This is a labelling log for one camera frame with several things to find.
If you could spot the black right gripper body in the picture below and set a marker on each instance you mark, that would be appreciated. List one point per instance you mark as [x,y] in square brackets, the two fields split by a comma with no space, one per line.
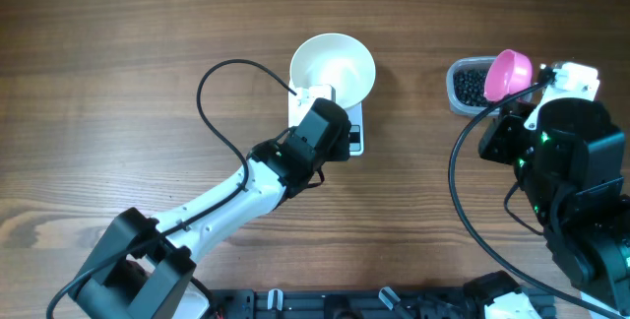
[507,141]

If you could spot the pink scoop blue handle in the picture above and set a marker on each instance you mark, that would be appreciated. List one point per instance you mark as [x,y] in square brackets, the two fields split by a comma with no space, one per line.
[509,73]

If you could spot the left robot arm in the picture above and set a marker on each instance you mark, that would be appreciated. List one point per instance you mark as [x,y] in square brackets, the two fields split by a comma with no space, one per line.
[143,267]

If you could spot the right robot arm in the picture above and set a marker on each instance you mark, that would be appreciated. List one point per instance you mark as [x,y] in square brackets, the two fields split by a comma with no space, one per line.
[567,158]

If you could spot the white bowl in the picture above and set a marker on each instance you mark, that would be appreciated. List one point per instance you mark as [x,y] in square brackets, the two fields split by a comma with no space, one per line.
[337,60]

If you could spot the white digital kitchen scale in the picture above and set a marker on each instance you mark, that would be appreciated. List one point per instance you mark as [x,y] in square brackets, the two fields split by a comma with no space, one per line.
[354,113]

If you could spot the black beans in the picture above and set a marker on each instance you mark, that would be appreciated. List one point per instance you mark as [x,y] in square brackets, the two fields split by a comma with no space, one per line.
[469,87]

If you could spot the clear plastic container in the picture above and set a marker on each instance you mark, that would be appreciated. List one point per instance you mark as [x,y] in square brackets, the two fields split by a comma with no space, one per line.
[483,62]

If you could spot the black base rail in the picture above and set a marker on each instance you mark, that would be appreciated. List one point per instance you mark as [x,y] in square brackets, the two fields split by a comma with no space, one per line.
[491,296]

